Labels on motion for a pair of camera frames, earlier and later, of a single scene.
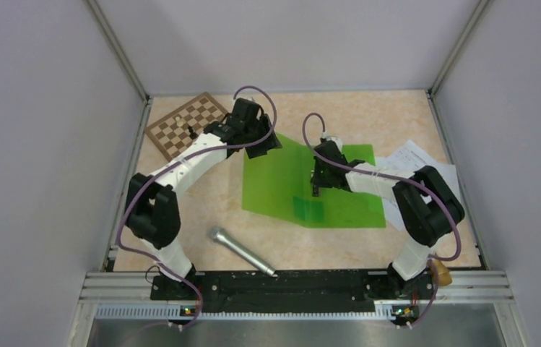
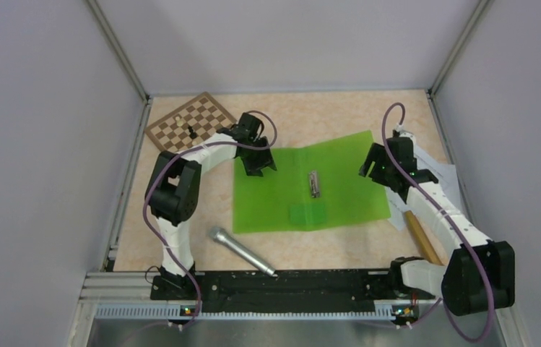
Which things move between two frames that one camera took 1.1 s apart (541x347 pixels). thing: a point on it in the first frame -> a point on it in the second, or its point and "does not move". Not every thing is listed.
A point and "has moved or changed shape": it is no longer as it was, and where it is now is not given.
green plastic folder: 279,184 has moved or changed shape
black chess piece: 192,134 does not move
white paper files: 407,157 does not move
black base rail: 405,296 does not move
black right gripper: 318,181 -> 376,152
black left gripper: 260,149 -> 253,168
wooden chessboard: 170,134 does not move
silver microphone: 218,235 does not move
